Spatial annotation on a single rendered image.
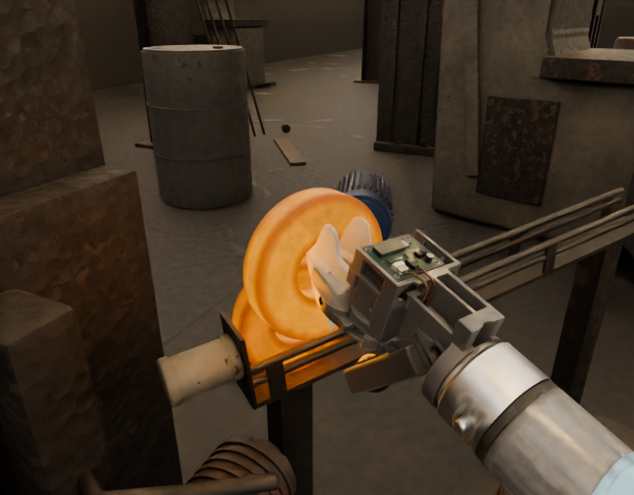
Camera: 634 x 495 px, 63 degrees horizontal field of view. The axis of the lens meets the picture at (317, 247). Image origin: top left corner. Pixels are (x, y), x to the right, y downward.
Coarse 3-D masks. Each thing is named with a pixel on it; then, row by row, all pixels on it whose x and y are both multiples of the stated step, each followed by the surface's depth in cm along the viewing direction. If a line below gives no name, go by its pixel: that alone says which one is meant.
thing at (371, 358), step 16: (400, 352) 41; (416, 352) 41; (352, 368) 48; (368, 368) 45; (384, 368) 43; (400, 368) 41; (416, 368) 40; (352, 384) 48; (368, 384) 46; (384, 384) 44
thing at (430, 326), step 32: (384, 256) 41; (416, 256) 42; (448, 256) 42; (352, 288) 44; (384, 288) 39; (416, 288) 41; (448, 288) 39; (352, 320) 44; (384, 320) 40; (416, 320) 40; (448, 320) 39; (480, 320) 37; (384, 352) 43; (448, 352) 37
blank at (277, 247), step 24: (312, 192) 50; (336, 192) 50; (288, 216) 48; (312, 216) 49; (336, 216) 51; (360, 216) 52; (264, 240) 48; (288, 240) 48; (312, 240) 50; (264, 264) 47; (288, 264) 49; (264, 288) 48; (288, 288) 50; (312, 288) 56; (264, 312) 49; (288, 312) 51; (312, 312) 53; (288, 336) 52; (312, 336) 54
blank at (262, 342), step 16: (304, 256) 65; (304, 272) 63; (304, 288) 64; (240, 304) 62; (240, 320) 61; (256, 320) 62; (256, 336) 63; (272, 336) 64; (256, 352) 64; (272, 352) 65
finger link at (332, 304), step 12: (312, 276) 48; (324, 288) 47; (324, 300) 45; (336, 300) 45; (348, 300) 45; (324, 312) 46; (336, 312) 44; (348, 312) 45; (336, 324) 45; (348, 324) 44
